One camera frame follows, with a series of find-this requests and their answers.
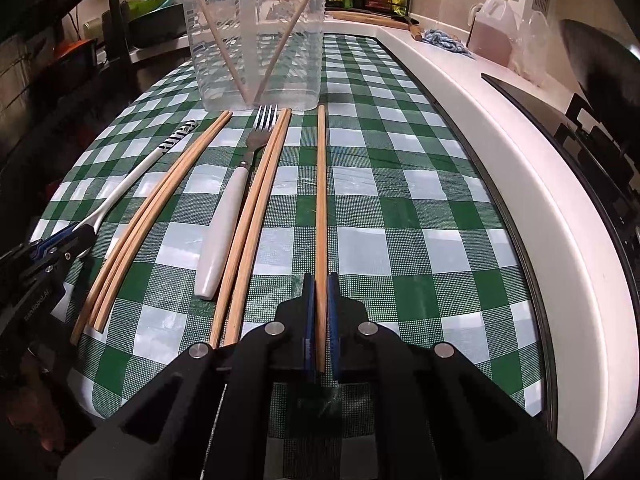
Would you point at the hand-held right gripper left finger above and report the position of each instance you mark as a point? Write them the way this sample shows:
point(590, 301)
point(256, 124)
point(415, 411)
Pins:
point(310, 320)

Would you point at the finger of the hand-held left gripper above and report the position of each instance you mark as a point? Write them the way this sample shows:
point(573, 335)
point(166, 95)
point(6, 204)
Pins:
point(67, 256)
point(55, 241)

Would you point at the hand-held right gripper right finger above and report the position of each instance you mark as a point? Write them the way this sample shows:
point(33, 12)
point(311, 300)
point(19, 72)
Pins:
point(334, 320)

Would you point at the clear plastic container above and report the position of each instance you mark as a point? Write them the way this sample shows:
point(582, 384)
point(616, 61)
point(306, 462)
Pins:
point(260, 45)

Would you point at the person's left hand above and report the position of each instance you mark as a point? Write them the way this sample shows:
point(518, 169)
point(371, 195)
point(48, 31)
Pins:
point(35, 410)

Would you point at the green checkered tablecloth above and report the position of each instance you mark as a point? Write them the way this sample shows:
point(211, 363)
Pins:
point(400, 210)

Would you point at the orange plastic item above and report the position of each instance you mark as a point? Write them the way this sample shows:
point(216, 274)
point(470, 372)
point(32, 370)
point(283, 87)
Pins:
point(75, 49)

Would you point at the black metal shelf rack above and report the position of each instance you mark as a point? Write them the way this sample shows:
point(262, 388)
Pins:
point(115, 25)

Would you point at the black frying pan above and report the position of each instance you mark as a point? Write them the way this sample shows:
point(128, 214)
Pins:
point(160, 27)

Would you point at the green plastic bowl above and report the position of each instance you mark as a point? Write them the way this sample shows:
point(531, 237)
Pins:
point(150, 5)

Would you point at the black induction cooktop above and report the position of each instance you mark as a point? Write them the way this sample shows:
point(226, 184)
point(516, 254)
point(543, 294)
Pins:
point(540, 105)

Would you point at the blue knitted cloth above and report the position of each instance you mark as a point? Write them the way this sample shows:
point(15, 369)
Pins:
point(447, 42)

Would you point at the wooden cutting board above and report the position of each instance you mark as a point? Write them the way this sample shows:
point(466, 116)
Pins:
point(360, 16)

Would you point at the plastic jug of brown liquid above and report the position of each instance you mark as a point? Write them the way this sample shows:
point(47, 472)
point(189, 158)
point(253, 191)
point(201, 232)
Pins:
point(492, 35)

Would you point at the clear empty plastic bottle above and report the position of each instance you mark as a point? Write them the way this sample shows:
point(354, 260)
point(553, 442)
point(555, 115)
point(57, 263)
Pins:
point(537, 45)

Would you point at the dark metal wok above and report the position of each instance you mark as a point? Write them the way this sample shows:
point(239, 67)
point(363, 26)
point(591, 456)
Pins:
point(600, 60)

